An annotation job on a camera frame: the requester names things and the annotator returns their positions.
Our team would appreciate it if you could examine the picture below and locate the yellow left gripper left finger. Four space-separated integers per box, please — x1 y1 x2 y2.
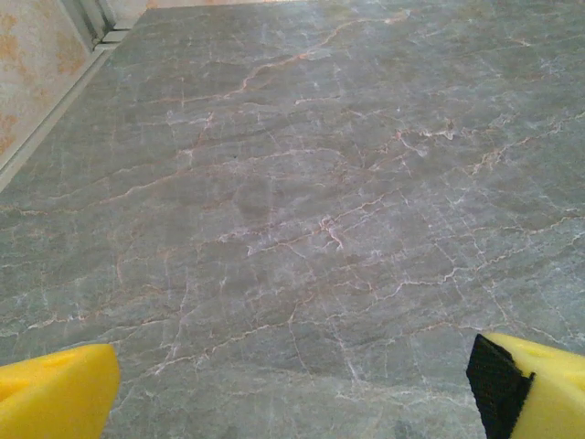
0 343 122 439

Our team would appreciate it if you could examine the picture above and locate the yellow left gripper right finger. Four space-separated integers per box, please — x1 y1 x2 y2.
465 332 585 439

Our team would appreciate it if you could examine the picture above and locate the aluminium table side rail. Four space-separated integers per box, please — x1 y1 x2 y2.
0 27 133 193

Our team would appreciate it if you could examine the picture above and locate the aluminium frame post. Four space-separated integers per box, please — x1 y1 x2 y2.
75 0 118 47

